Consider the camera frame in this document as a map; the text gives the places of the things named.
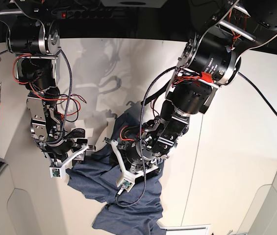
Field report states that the blue grey t-shirt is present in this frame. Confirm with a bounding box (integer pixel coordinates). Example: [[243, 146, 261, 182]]
[[66, 113, 165, 235]]

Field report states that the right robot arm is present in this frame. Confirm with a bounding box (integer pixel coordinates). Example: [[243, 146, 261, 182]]
[[0, 0, 88, 175]]

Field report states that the white panel lower left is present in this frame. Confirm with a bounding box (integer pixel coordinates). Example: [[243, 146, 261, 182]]
[[0, 164, 42, 235]]

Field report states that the black power strip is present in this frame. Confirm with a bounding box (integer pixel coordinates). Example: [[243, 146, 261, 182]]
[[51, 6, 139, 20]]

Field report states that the white framed tray bottom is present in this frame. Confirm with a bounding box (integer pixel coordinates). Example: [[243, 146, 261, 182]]
[[161, 224, 210, 235]]

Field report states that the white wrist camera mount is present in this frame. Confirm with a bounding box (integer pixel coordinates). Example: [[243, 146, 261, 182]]
[[104, 138, 147, 195], [44, 144, 96, 178]]

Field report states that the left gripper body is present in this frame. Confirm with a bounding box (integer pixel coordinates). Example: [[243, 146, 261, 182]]
[[117, 139, 164, 175]]

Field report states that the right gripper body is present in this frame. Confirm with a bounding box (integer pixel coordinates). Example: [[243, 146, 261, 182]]
[[39, 137, 84, 159]]

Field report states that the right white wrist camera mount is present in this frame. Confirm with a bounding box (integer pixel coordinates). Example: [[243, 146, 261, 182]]
[[44, 144, 96, 178]]

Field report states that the white panel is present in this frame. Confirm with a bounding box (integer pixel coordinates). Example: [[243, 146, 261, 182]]
[[236, 172, 277, 235], [0, 164, 42, 235]]

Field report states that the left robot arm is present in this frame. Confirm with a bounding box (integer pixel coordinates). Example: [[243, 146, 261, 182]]
[[112, 0, 277, 177]]

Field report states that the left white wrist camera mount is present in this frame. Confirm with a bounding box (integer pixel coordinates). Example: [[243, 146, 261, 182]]
[[104, 138, 147, 195]]

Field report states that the white panel lower right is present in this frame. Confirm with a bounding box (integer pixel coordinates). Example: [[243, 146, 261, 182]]
[[236, 172, 277, 235]]

